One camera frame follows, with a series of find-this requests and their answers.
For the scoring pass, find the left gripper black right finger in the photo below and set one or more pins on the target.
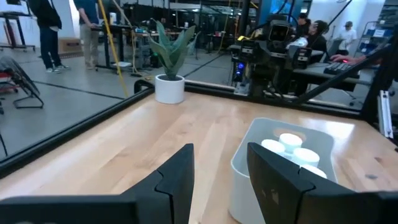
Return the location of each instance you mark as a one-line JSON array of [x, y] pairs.
[[280, 193]]

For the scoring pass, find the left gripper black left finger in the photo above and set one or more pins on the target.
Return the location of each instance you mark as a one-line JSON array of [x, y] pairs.
[[174, 186]]

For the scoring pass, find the light grey plastic basket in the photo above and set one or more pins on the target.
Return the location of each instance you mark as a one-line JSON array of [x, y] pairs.
[[242, 193]]

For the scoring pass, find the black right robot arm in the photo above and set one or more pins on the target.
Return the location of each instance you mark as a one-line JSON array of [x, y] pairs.
[[258, 84]]

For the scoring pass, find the black box with blue lights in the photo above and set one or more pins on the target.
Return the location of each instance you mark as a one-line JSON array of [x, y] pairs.
[[238, 70]]

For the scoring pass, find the person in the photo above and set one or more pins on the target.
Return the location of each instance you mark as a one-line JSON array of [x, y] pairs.
[[88, 31], [317, 40], [302, 25], [348, 35], [46, 18]]

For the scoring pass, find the grey desk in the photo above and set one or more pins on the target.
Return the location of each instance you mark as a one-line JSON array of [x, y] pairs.
[[311, 73]]

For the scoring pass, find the green snake plant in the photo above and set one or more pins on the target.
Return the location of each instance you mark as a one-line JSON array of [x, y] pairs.
[[171, 56]]

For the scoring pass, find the black keyboard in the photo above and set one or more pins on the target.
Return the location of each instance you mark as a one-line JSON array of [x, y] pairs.
[[339, 68]]

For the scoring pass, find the white round plant pot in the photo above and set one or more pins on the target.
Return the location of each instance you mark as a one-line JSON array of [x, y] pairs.
[[169, 90]]

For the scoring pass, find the rack with blue bins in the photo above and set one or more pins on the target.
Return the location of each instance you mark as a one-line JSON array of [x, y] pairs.
[[373, 37]]

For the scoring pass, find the long yellow pole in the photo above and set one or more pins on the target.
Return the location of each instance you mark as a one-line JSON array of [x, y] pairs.
[[114, 53]]

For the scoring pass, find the black standing desk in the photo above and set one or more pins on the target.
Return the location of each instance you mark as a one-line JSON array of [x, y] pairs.
[[112, 29]]

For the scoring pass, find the brown cardboard box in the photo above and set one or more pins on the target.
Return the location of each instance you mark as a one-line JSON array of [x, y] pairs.
[[70, 46]]

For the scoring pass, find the black mesh stand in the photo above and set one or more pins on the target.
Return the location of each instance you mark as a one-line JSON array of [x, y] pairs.
[[18, 74]]

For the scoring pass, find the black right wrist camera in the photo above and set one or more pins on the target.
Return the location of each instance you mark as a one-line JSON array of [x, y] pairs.
[[280, 31]]

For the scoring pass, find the black metal table frame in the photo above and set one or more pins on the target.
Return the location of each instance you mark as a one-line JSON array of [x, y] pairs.
[[77, 127]]

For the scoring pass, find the white aluminium bracket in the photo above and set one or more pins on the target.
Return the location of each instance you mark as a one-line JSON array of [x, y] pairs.
[[385, 115]]

